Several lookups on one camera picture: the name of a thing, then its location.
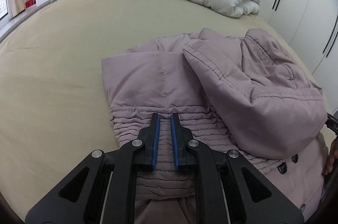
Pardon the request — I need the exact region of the mauve padded hooded coat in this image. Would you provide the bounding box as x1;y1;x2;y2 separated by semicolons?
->
101;28;328;223

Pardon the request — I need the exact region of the person's right hand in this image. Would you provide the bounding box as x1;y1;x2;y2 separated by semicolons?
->
323;138;338;176

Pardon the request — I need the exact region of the beige bed sheet mattress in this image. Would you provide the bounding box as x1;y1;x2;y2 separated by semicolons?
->
0;0;336;219

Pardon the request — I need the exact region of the red storage box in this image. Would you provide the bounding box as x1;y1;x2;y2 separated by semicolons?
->
25;0;36;9

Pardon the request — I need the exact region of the black framed window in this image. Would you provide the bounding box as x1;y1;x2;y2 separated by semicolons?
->
0;0;8;19

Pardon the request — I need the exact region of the white wardrobe with black handles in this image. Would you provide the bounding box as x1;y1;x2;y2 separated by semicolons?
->
259;0;337;113

